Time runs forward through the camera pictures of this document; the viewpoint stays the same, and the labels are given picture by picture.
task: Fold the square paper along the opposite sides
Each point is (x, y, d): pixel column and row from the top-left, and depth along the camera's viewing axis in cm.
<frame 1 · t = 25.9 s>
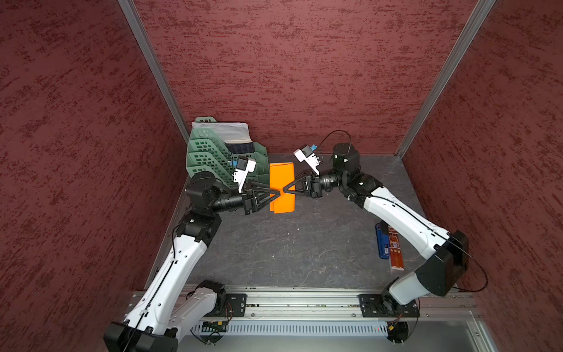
left hand: (276, 197, 60), fingers open
right hand: (286, 194, 62), fingers closed
green file organizer rack: (207, 152, 88), point 27 cm above the table
white papers in rack: (229, 132, 99), point 25 cm above the table
dark notebook in rack: (241, 147, 106), point 15 cm above the table

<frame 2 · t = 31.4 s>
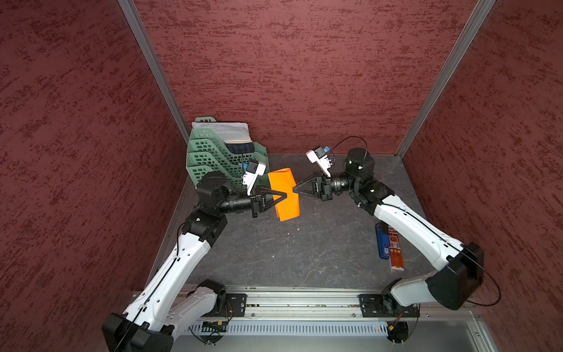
left hand: (283, 201, 60), fingers closed
right hand: (295, 195, 62), fingers closed
the named things where they were.

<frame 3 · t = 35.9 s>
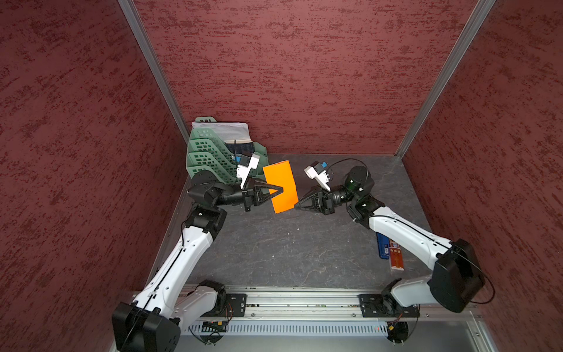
left hand: (279, 194, 58), fingers closed
right hand: (296, 212, 62), fingers closed
the named things where they were.

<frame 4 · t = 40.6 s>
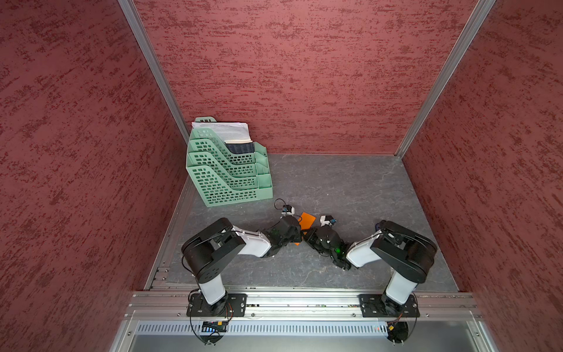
left hand: (299, 232, 92), fingers closed
right hand: (300, 236, 91), fingers closed
the named things where they were.

